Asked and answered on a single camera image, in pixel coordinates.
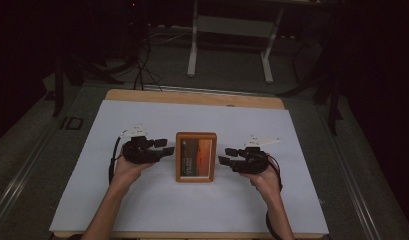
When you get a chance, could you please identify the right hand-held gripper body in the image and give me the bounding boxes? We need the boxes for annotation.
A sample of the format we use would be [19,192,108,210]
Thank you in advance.
[231,134,282,176]

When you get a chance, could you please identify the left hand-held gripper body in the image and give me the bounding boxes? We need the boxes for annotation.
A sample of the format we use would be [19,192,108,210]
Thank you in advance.
[119,123,162,165]

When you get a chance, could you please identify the wooden picture frame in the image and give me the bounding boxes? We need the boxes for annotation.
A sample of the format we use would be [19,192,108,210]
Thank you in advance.
[174,131,218,184]

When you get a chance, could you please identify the person's left hand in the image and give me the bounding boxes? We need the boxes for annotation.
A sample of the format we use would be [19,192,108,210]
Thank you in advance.
[111,154,157,193]

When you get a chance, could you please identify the person's right hand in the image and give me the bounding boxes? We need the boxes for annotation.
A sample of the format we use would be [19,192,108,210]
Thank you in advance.
[248,153,284,203]

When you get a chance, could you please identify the white table mat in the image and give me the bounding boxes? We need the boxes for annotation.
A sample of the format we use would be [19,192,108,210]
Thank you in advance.
[49,99,330,236]

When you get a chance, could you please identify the black floor socket plate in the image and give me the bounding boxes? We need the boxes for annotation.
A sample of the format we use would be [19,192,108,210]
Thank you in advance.
[59,116,85,131]

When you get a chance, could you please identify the black metal stand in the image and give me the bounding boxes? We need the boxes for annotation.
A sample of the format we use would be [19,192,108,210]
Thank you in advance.
[51,39,126,118]
[277,0,348,136]

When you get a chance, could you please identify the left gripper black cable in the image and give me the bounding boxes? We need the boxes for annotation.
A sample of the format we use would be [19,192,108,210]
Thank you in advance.
[107,135,124,186]

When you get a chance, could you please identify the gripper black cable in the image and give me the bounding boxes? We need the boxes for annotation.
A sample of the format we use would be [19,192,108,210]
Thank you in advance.
[107,135,124,186]
[264,155,284,240]

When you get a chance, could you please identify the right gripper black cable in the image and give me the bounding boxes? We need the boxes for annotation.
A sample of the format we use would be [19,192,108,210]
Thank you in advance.
[264,155,284,240]

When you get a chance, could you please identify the metal floor rail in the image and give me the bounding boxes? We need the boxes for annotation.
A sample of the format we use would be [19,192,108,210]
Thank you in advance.
[0,123,58,231]
[314,103,384,240]
[142,83,278,98]

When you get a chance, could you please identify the black floor cables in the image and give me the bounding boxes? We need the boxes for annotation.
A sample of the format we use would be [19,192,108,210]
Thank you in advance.
[131,29,164,92]

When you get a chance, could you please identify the white metal desk frame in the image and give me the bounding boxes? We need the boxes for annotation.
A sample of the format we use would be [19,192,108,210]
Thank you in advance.
[186,0,287,85]

